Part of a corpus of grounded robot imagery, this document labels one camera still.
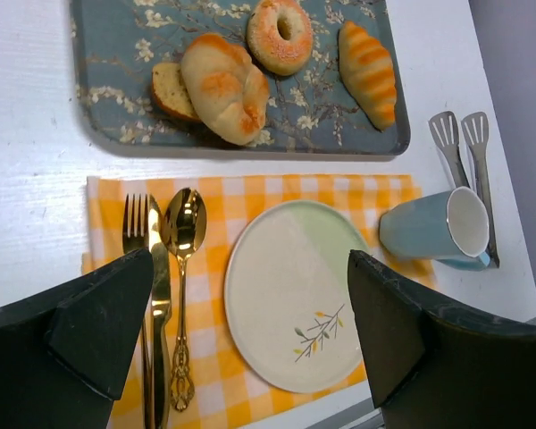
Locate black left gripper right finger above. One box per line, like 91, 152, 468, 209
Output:
348, 250, 536, 428

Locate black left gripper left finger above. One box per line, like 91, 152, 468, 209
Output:
0, 249, 154, 428

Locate metal serving tongs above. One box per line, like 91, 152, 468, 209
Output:
428, 110, 501, 269

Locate knotted bread roll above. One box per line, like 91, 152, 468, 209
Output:
180, 33, 270, 146

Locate sugared bagel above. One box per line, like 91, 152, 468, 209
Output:
247, 0, 314, 76

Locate bread slice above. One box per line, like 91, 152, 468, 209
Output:
151, 62, 200, 122

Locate light blue mug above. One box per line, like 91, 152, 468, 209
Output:
379, 187, 490, 271

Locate cream and green plate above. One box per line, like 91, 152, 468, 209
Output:
224, 200, 367, 393

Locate gold knife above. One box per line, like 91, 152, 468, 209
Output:
147, 195, 171, 428

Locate gold fork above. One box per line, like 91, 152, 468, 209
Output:
121, 194, 154, 428

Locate yellow checkered cloth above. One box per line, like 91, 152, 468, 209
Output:
82, 174, 422, 428

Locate gold spoon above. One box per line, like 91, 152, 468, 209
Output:
161, 188, 207, 412

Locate striped croissant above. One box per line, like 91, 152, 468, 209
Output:
339, 21, 398, 130

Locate blue floral serving tray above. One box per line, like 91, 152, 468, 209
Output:
70, 1, 410, 156

